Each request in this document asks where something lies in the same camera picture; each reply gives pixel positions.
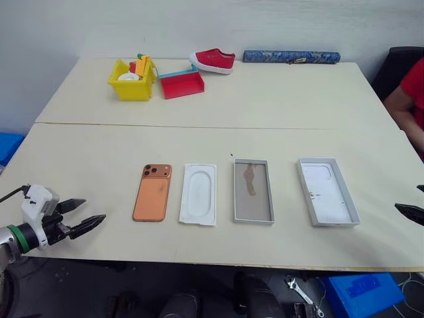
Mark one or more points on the silver adjustable wrench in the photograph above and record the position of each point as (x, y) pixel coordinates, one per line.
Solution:
(298, 288)

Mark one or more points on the red toy block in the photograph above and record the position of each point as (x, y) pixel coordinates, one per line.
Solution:
(132, 67)

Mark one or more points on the orange smartphone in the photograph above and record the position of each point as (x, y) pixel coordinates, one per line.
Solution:
(153, 193)

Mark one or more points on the red child's shoe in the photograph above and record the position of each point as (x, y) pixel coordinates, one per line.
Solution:
(212, 61)

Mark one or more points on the grey phone box base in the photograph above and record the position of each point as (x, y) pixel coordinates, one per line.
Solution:
(253, 192)

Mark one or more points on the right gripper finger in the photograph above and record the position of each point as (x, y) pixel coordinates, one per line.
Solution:
(421, 188)
(410, 212)

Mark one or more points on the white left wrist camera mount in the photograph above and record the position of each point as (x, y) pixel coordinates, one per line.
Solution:
(34, 202)

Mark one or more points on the yellow plastic bin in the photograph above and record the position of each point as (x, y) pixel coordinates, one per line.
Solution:
(132, 86)

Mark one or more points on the black chair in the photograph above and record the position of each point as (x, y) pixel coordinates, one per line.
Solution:
(391, 71)

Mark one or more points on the yellow toy block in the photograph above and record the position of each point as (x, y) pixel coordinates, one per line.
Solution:
(143, 68)

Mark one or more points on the blue patterned scroll roll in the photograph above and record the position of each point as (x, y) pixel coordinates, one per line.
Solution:
(291, 56)

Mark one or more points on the red tray with teal rim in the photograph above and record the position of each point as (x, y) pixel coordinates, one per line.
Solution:
(182, 84)

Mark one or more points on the white moulded insert tray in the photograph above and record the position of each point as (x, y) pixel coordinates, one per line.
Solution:
(198, 195)

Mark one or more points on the person in red shirt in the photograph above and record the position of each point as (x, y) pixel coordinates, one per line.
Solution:
(409, 99)

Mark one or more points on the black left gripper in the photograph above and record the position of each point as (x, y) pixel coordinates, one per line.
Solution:
(56, 228)

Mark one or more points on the green toy piece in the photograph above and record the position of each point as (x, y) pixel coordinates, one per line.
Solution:
(140, 55)

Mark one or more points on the white phone box lid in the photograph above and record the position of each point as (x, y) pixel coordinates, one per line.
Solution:
(326, 192)

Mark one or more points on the blue plastic crate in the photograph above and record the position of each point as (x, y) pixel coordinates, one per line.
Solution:
(8, 147)

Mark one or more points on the white tape roll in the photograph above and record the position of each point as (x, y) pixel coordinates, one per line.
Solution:
(127, 77)

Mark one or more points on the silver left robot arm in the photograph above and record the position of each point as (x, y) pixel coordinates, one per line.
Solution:
(20, 238)

